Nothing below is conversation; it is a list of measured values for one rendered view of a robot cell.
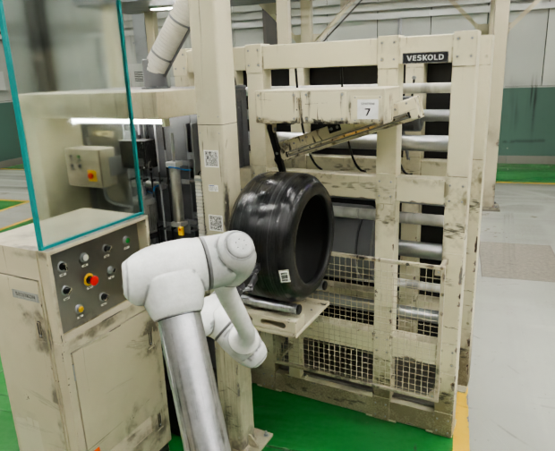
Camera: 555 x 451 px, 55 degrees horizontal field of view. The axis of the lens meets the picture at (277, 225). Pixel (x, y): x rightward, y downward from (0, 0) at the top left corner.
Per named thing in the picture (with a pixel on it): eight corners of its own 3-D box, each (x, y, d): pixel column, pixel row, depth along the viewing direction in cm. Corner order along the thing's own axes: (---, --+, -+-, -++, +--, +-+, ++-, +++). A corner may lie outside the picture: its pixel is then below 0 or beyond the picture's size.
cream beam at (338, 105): (254, 123, 245) (253, 90, 241) (279, 118, 266) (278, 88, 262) (383, 125, 217) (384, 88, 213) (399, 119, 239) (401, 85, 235)
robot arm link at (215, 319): (200, 302, 190) (228, 327, 189) (175, 327, 177) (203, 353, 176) (213, 285, 183) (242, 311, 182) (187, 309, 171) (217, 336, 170)
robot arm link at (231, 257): (243, 242, 143) (193, 251, 139) (256, 213, 127) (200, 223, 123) (256, 287, 139) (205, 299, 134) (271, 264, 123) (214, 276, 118)
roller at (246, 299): (226, 300, 236) (228, 290, 238) (230, 302, 240) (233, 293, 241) (296, 313, 220) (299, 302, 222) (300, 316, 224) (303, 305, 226)
